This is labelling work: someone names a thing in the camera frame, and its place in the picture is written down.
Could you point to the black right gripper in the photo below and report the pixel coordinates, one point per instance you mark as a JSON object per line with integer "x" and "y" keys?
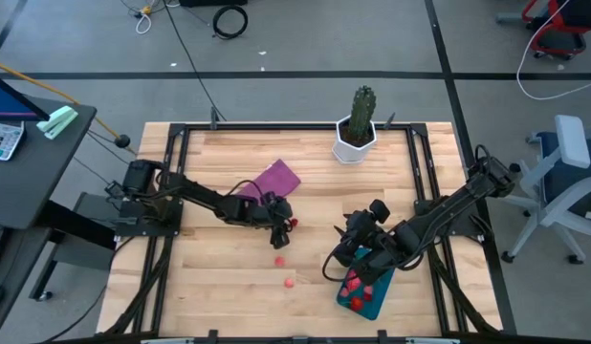
{"x": 360, "y": 227}

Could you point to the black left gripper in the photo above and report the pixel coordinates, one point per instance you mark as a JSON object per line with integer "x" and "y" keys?
{"x": 276, "y": 210}

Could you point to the large pinkish red toy fruit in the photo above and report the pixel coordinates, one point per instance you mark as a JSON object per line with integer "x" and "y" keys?
{"x": 354, "y": 283}

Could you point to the red toy strawberry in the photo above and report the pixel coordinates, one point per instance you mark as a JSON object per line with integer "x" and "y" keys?
{"x": 356, "y": 303}

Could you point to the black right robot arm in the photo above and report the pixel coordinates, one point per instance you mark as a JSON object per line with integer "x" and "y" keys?
{"x": 448, "y": 203}

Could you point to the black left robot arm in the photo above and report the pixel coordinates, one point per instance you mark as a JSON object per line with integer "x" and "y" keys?
{"x": 200, "y": 193}

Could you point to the teal tupperware container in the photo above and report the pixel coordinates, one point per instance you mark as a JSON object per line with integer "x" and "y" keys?
{"x": 379, "y": 301}

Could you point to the purple flat container lid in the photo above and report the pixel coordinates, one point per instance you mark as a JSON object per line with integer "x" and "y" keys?
{"x": 281, "y": 179}

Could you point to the white hexagonal plant pot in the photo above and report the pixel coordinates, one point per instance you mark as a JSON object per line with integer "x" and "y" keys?
{"x": 348, "y": 152}

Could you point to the green cactus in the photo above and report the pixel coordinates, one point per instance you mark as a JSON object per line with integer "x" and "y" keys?
{"x": 362, "y": 112}

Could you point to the black round knob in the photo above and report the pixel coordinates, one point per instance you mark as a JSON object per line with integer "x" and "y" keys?
{"x": 122, "y": 141}

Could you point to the black floor box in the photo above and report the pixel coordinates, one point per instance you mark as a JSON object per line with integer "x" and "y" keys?
{"x": 214, "y": 2}

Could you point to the white and blue office chair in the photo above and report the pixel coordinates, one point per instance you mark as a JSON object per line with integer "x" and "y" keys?
{"x": 570, "y": 141}

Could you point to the mint green stapler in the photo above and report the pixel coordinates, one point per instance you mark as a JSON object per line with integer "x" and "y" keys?
{"x": 56, "y": 122}

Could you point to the black office desk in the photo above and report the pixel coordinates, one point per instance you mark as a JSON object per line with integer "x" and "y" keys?
{"x": 32, "y": 181}

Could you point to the grey desk calculator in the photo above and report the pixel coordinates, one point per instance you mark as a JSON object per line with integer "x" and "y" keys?
{"x": 4, "y": 141}

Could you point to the red and black chair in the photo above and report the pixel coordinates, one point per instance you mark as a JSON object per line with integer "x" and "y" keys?
{"x": 563, "y": 43}

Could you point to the blue screen desk monitor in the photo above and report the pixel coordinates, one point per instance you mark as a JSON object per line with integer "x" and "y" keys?
{"x": 8, "y": 105}

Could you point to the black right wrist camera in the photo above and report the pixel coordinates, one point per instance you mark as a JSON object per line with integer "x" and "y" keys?
{"x": 380, "y": 211}

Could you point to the black frame clamp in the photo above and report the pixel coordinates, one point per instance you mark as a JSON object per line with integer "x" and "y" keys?
{"x": 390, "y": 120}
{"x": 382, "y": 335}
{"x": 212, "y": 335}

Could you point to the black metal table frame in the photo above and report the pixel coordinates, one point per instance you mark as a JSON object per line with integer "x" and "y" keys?
{"x": 295, "y": 126}

